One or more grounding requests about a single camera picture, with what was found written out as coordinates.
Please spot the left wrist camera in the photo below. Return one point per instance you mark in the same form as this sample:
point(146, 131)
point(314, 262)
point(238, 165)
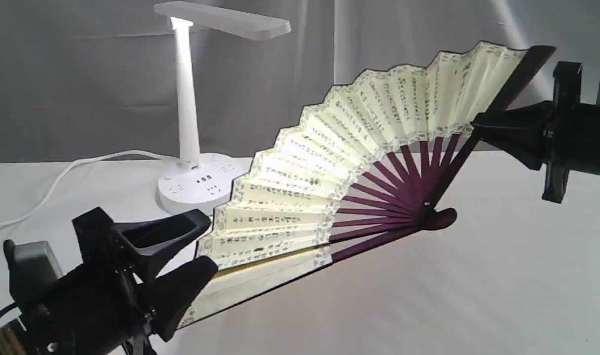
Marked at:
point(33, 268)

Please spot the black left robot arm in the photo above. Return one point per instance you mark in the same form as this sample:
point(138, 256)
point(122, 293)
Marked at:
point(19, 332)

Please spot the cream paper folding fan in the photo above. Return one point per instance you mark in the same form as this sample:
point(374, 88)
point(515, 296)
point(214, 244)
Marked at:
point(365, 167)

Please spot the grey backdrop curtain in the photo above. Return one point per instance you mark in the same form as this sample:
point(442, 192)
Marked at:
point(83, 78)

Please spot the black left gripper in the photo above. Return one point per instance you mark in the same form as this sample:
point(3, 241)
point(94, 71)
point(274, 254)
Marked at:
point(93, 310)

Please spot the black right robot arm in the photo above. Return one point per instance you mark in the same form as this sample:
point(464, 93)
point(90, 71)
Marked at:
point(582, 150)

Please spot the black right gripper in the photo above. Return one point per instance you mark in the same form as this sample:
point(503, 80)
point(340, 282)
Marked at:
point(536, 133)

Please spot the white desk lamp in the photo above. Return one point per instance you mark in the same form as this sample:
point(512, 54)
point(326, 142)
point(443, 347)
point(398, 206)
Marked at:
point(203, 180)

